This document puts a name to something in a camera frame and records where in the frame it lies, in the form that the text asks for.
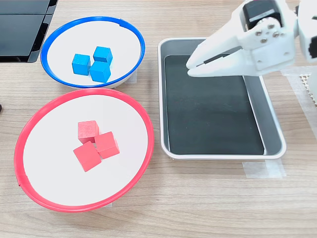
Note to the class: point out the black glossy panel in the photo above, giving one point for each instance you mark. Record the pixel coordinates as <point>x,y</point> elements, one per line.
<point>19,32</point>

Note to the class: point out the steel tray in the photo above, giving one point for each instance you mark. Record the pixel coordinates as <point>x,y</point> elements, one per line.
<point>267,119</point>

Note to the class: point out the blue cube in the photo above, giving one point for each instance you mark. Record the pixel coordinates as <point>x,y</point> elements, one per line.
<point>80,64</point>
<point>102,54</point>
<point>100,72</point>

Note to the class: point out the blue-rimmed white plate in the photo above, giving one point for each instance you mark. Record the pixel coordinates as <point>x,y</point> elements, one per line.
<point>74,34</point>

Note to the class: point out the black tray mat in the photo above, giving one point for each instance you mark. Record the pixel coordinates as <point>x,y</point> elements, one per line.
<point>210,119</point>

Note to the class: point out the clear tape strip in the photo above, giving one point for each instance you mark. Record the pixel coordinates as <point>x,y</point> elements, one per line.
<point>301,71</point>
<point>134,77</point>
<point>110,204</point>
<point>262,169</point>
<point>301,99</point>

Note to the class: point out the red cube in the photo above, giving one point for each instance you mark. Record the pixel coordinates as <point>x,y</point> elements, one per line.
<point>86,129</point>
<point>87,156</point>
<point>107,145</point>

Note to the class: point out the pale perforated base plate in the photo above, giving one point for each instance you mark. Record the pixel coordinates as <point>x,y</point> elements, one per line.
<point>305,80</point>

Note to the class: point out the red-rimmed white plate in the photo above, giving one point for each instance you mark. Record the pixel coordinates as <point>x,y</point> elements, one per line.
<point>54,148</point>

